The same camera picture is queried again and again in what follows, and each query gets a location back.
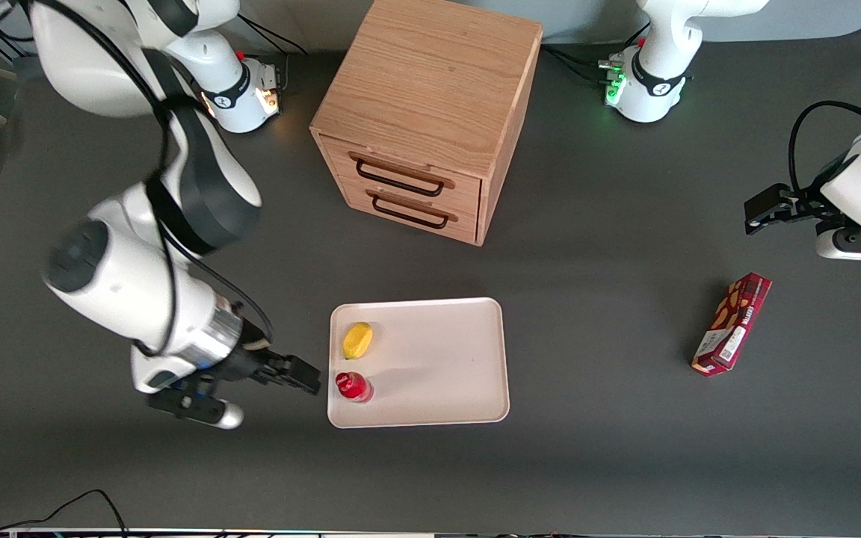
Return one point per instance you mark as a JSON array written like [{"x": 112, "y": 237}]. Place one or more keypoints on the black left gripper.
[{"x": 800, "y": 205}]

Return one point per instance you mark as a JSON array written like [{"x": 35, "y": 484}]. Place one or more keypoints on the red coke bottle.
[{"x": 356, "y": 388}]

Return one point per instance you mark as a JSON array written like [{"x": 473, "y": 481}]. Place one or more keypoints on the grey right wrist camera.
[{"x": 202, "y": 407}]

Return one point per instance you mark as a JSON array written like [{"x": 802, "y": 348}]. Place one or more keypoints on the red snack box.
[{"x": 733, "y": 323}]

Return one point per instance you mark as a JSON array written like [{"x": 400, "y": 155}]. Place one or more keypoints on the beige plastic tray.
[{"x": 438, "y": 366}]

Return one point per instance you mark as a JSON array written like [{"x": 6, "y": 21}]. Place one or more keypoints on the wooden drawer cabinet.
[{"x": 430, "y": 82}]

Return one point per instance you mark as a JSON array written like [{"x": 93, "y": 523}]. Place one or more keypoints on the yellow lemon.
[{"x": 357, "y": 341}]

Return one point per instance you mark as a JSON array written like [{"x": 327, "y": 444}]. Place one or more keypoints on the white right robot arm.
[{"x": 124, "y": 291}]

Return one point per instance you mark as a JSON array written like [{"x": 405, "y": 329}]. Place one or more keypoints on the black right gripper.
[{"x": 248, "y": 364}]

